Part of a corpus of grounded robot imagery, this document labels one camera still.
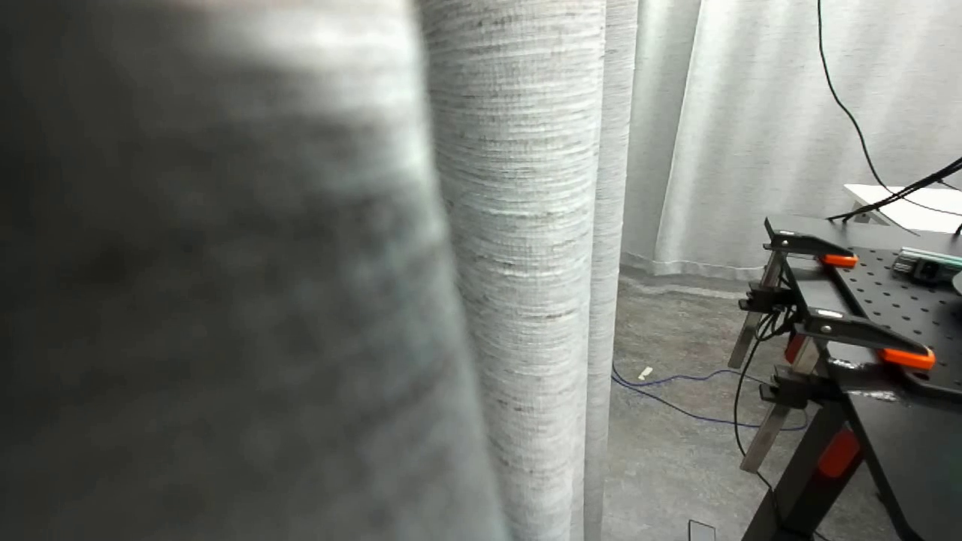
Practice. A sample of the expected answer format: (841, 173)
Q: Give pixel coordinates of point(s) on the black boom rod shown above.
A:
(899, 194)

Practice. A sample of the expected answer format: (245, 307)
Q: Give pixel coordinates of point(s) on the grey fabric curtain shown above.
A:
(307, 269)

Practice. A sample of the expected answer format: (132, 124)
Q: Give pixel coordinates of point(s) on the black perforated work table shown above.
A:
(866, 415)

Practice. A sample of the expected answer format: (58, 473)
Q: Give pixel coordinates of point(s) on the white paper sheet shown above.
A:
(933, 207)

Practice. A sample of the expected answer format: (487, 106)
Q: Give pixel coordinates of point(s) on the orange clamp on table front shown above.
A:
(881, 340)

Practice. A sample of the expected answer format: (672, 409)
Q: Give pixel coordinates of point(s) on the orange clamp on table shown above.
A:
(881, 340)
(828, 254)

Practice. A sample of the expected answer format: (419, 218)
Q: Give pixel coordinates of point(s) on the orange clamp on table rear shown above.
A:
(828, 254)

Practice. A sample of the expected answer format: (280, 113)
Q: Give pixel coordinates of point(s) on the white background curtain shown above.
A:
(773, 106)

